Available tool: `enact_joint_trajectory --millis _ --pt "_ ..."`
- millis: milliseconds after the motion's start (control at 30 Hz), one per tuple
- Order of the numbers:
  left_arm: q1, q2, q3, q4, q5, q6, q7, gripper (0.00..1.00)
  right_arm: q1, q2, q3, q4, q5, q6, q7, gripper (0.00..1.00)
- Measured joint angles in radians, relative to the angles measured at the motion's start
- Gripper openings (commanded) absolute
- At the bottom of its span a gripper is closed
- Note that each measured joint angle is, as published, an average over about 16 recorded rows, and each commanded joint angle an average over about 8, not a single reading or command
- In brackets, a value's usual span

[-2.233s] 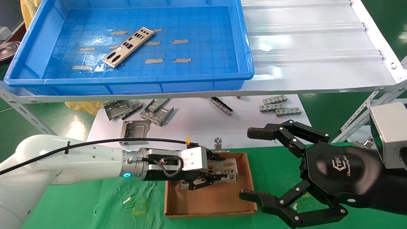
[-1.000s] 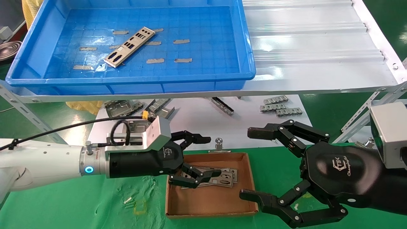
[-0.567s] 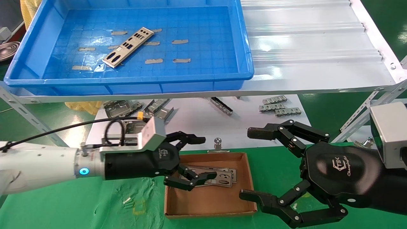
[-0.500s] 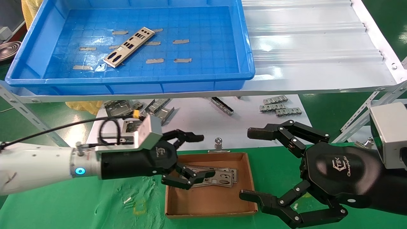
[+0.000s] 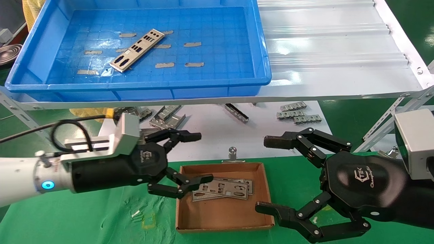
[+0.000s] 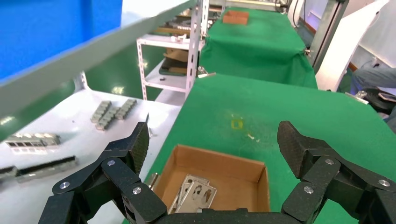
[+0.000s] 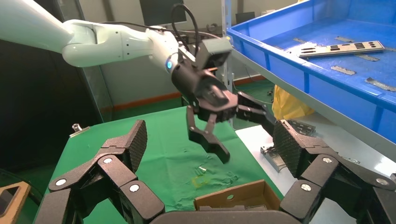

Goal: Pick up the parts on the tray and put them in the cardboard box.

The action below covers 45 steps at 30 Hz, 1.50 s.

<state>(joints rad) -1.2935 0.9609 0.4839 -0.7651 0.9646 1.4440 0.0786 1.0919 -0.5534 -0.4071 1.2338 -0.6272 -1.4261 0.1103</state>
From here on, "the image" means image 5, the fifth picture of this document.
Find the folded grey metal bracket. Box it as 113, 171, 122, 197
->
149, 114, 186, 132

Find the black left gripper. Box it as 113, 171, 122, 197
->
70, 129, 214, 199

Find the green table cloth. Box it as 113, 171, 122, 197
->
0, 152, 434, 244

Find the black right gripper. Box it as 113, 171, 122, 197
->
255, 128, 434, 244

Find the large grey metal bracket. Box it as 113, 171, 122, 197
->
115, 107, 143, 118

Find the black cable with yellow plug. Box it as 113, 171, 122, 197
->
0, 108, 116, 154

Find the brown cardboard box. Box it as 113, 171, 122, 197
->
175, 162, 275, 233

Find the small notched metal strip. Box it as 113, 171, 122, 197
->
293, 115, 322, 125
276, 110, 304, 120
280, 102, 307, 111

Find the round ribbed metal disc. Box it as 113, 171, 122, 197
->
0, 44, 23, 67

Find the yellow plastic bag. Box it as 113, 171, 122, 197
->
70, 107, 112, 123

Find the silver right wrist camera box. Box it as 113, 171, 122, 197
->
394, 108, 434, 181

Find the yellow mesh cloth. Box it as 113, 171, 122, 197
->
21, 0, 45, 32

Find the blue plastic tray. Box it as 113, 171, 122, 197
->
4, 0, 272, 102

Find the faint yellow tape square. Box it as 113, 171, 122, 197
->
142, 213, 157, 230

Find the long narrow metal bracket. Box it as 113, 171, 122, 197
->
220, 103, 250, 123

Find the slotted grey metal bracket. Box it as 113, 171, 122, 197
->
157, 105, 182, 121

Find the white metal shelf rack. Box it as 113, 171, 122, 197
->
0, 0, 434, 166

